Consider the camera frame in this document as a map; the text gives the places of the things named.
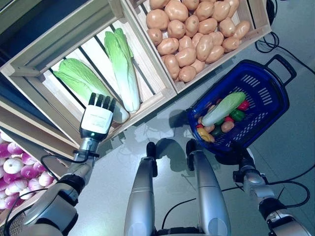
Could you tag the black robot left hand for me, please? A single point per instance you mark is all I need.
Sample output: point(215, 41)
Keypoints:
point(97, 120)

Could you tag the napa cabbage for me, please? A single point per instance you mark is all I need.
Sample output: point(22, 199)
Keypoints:
point(224, 108)
point(123, 66)
point(78, 81)

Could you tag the blue plastic shopping basket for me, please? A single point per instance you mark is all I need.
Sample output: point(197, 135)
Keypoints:
point(270, 81)

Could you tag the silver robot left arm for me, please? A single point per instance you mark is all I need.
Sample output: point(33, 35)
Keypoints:
point(49, 209)

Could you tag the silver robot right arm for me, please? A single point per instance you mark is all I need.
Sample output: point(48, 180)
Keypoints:
point(253, 179)

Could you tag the woven wicker basket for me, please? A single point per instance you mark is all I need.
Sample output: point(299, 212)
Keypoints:
point(17, 221)

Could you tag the wooden slatted cabbage crate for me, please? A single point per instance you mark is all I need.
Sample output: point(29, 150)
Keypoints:
point(152, 103)

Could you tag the purple and white onion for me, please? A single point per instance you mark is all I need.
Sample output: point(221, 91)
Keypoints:
point(14, 148)
point(39, 167)
point(29, 171)
point(5, 150)
point(28, 158)

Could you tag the tan potato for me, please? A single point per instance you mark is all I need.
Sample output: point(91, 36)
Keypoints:
point(171, 66)
point(227, 126)
point(155, 36)
point(185, 43)
point(185, 57)
point(157, 19)
point(168, 46)
point(231, 44)
point(176, 11)
point(204, 47)
point(214, 54)
point(242, 29)
point(187, 73)
point(176, 29)
point(198, 66)

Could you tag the mostly white onion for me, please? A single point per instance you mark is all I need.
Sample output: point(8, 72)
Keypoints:
point(12, 165)

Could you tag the wooden onion crate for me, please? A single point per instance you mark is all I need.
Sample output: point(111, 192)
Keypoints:
point(37, 196)

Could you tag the yellow bell pepper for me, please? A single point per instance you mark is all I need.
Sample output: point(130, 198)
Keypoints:
point(205, 134)

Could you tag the dark green bell pepper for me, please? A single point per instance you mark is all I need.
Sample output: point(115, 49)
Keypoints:
point(217, 131)

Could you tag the dark robot waist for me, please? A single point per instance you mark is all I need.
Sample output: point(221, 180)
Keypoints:
point(177, 231)

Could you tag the red bell pepper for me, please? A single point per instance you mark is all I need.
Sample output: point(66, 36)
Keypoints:
point(243, 105)

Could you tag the wooden potato crate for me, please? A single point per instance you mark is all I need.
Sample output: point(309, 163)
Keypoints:
point(258, 27)

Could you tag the round black stand base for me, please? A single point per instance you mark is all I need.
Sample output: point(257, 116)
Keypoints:
point(270, 9)

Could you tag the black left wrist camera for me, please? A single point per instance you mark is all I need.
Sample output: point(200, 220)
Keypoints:
point(86, 154)

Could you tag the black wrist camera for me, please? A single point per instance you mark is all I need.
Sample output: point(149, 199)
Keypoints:
point(237, 176)
point(86, 154)

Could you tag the wooden display shelf frame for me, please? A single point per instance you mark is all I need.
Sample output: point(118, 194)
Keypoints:
point(29, 115)

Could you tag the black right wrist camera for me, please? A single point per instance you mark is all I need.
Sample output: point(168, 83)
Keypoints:
point(237, 176)

